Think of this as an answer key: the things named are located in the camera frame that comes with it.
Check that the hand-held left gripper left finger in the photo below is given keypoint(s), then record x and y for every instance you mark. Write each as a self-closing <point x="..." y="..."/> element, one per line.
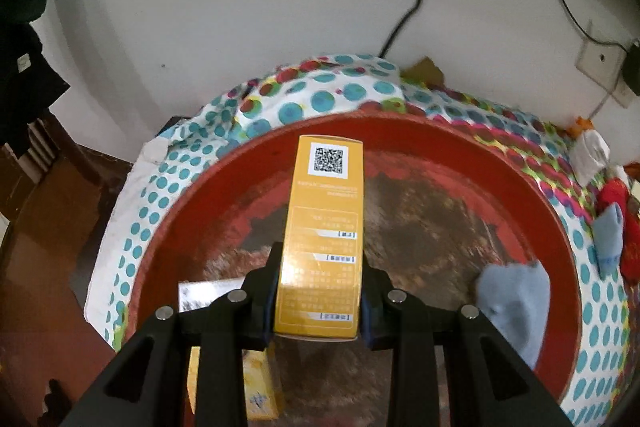
<point x="269" y="313"/>

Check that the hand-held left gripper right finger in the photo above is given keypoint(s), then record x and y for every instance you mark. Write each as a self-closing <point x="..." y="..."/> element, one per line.
<point x="365" y="322"/>

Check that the tall yellow cardboard box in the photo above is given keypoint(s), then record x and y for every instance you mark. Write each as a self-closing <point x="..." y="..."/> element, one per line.
<point x="320" y="247"/>

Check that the red round tray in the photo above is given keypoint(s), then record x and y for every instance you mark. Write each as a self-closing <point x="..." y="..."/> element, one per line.
<point x="225" y="187"/>

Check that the silver card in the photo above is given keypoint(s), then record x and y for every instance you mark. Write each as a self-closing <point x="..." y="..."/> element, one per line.
<point x="205" y="294"/>

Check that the small yellow box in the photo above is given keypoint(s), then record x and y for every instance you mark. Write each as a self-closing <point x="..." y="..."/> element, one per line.
<point x="260" y="382"/>

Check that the grey-blue sock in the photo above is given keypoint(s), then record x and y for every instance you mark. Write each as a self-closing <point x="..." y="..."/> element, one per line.
<point x="515" y="302"/>

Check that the polka dot cloth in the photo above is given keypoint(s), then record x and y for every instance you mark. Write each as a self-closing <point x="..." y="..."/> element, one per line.
<point x="325" y="99"/>

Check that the brown wooden furniture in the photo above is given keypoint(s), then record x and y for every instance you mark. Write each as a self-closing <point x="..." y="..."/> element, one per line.
<point x="45" y="232"/>

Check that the light blue sock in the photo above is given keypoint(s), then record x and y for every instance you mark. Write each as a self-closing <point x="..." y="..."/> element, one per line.
<point x="607" y="237"/>

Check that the brown cardboard piece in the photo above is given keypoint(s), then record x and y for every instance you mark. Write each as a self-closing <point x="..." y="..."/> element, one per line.
<point x="424" y="71"/>

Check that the red sock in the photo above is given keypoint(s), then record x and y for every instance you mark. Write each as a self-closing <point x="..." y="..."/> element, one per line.
<point x="614" y="197"/>

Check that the white rolled sock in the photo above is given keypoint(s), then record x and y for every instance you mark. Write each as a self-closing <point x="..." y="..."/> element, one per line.
<point x="592" y="154"/>

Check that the orange toy animal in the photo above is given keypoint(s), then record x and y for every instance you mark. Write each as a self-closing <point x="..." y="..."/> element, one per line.
<point x="581" y="125"/>

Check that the white power outlet plate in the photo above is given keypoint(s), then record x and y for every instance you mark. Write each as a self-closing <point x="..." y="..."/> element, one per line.
<point x="622" y="96"/>

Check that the dark clothing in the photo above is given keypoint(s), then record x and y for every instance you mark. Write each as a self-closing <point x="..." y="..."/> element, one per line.
<point x="20" y="57"/>

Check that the white wall socket plate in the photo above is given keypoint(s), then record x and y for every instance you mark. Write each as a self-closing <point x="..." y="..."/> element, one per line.
<point x="597" y="62"/>

